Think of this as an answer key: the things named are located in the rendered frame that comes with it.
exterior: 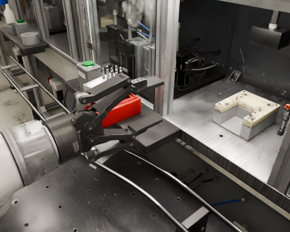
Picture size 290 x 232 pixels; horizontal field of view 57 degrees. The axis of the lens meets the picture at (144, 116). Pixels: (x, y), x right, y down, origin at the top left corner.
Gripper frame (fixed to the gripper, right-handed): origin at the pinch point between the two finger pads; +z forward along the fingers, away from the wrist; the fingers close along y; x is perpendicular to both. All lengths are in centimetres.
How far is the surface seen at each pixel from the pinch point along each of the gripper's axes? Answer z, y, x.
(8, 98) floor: 11, -112, 249
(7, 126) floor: -4, -112, 196
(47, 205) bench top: -19, -44, 28
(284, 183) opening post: 21.4, -18.7, -22.1
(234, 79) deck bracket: 63, -21, 21
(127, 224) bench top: -2.5, -44.5, 6.7
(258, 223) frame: 38, -56, -15
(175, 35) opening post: 24.9, 4.6, 18.6
